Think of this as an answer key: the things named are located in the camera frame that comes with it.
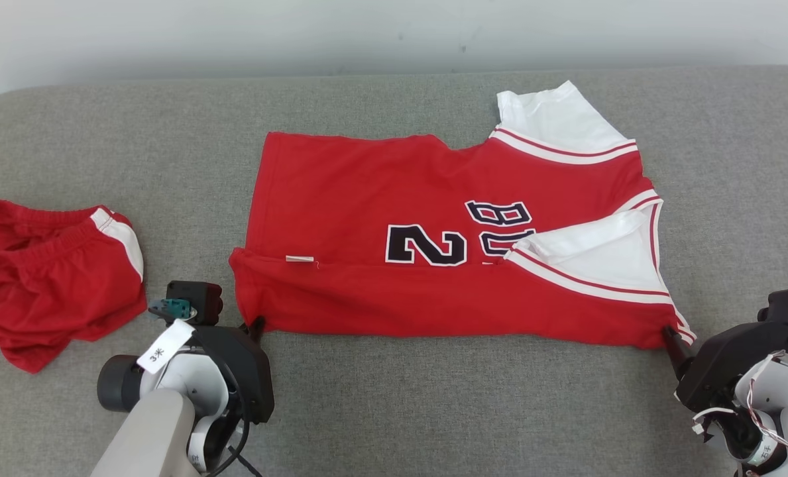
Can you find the red white wire bundle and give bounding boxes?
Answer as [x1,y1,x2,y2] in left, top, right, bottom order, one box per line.
[742,351,788,464]

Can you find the white wire with plug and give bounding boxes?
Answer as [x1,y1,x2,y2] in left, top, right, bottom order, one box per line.
[692,406,737,436]

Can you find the red shorts with white stripes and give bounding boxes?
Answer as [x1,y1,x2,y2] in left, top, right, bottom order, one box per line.
[0,200,148,374]

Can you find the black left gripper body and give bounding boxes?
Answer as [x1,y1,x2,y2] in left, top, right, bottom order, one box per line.
[192,325,275,425]

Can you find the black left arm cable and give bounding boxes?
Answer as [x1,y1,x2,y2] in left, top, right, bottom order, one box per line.
[201,391,263,477]

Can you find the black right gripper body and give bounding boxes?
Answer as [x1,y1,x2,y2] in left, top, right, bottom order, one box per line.
[675,321,788,413]

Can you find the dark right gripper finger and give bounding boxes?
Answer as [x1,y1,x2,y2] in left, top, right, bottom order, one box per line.
[662,325,696,377]

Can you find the red white basketball jersey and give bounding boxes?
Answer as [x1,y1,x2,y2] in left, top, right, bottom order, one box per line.
[229,81,697,350]

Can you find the teal left camera connector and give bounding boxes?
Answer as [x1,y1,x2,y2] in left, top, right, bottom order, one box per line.
[147,298,197,323]

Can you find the white paper label tag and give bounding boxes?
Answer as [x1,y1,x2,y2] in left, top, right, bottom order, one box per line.
[137,319,196,375]

